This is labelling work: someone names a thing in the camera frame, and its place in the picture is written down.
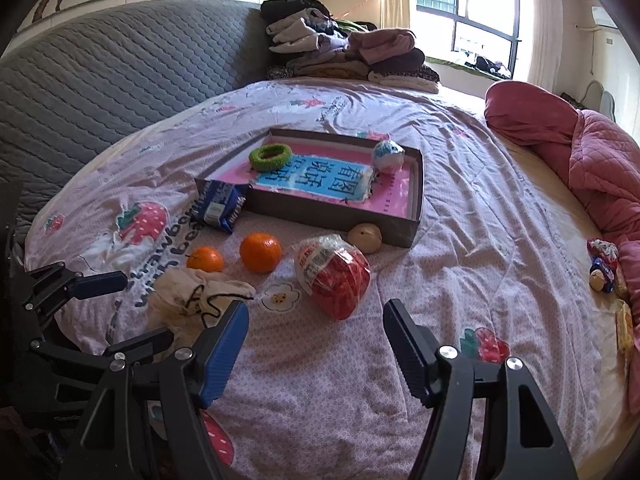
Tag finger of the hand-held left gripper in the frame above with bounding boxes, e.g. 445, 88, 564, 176
11, 261, 128, 321
27, 326, 175, 376

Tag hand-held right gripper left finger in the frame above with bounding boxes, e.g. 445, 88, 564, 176
60, 299, 251, 480

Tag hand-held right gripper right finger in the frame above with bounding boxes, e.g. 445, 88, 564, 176
382, 298, 578, 480

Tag cream sheer scrunchie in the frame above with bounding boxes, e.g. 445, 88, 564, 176
152, 267, 257, 333

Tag small orange mandarin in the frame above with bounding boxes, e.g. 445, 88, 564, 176
186, 246, 225, 273

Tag red egg toy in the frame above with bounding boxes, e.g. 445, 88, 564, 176
295, 234, 372, 322

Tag walnut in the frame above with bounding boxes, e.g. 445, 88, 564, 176
347, 223, 383, 255

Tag pink shallow box tray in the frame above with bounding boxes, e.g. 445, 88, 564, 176
194, 128, 425, 249

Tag large orange mandarin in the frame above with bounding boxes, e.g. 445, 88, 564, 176
239, 233, 283, 274

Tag blue snack packet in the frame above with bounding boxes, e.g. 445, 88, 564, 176
191, 180, 251, 234

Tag green fuzzy scrunchie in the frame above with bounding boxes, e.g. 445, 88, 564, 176
248, 143, 297, 172

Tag grey quilted headboard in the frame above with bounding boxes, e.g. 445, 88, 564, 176
0, 0, 273, 241

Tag blue and white egg toy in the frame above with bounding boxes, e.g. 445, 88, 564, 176
372, 139, 405, 172

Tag blue wrapped candy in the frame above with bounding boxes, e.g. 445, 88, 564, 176
589, 258, 617, 294

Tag yellow snack packet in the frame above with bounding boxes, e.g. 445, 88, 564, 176
615, 300, 636, 353

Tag colourful candy packet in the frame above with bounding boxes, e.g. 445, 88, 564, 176
586, 238, 620, 266

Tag pink quilted blanket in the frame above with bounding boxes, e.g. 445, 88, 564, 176
484, 80, 640, 321

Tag dark clothes on windowsill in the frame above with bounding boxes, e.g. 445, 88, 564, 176
470, 55, 513, 79

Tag white curved chair back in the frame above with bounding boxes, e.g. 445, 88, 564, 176
582, 80, 617, 122

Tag pile of folded clothes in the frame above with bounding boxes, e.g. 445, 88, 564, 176
260, 0, 441, 95

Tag white air conditioner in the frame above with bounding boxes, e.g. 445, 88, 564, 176
590, 6, 622, 29

